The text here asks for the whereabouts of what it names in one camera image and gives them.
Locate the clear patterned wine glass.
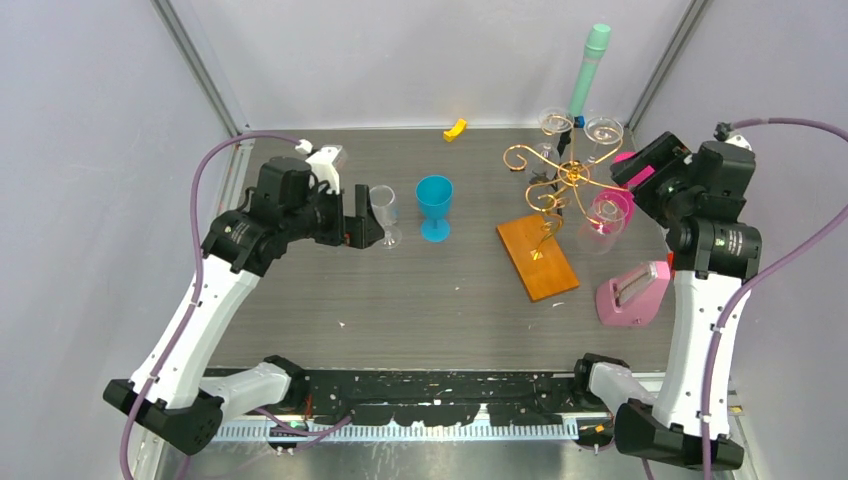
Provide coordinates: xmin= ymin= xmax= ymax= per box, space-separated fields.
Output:
xmin=577 ymin=199 xmax=627 ymax=255

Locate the pink plastic wine glass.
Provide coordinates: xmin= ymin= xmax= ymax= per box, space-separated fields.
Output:
xmin=592 ymin=171 xmax=646 ymax=229

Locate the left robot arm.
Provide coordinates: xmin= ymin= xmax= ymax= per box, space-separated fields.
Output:
xmin=103 ymin=155 xmax=383 ymax=456

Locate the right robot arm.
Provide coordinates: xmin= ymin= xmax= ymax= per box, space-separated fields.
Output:
xmin=570 ymin=132 xmax=762 ymax=474

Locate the yellow small block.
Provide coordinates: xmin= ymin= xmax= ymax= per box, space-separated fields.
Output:
xmin=442 ymin=118 xmax=467 ymax=143

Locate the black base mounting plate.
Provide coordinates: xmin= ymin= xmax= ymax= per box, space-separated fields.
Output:
xmin=211 ymin=367 xmax=637 ymax=429

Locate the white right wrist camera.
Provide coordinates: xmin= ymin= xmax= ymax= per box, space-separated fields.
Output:
xmin=713 ymin=122 xmax=753 ymax=151

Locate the orange wooden rack base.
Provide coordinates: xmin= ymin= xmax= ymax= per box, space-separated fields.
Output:
xmin=496 ymin=214 xmax=580 ymax=302

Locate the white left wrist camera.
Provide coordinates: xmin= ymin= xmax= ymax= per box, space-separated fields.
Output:
xmin=294 ymin=139 xmax=348 ymax=194

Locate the mint green tube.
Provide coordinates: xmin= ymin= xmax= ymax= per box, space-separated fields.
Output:
xmin=568 ymin=23 xmax=612 ymax=118

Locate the blue plastic wine glass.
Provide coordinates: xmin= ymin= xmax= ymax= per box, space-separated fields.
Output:
xmin=415 ymin=175 xmax=454 ymax=243

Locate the gold wire glass rack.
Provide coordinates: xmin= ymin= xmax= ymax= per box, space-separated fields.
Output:
xmin=502 ymin=125 xmax=624 ymax=237

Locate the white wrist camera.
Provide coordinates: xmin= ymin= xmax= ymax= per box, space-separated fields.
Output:
xmin=713 ymin=122 xmax=753 ymax=151
xmin=294 ymin=139 xmax=348 ymax=194

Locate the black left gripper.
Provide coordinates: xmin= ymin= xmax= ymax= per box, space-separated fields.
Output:
xmin=284 ymin=180 xmax=383 ymax=249

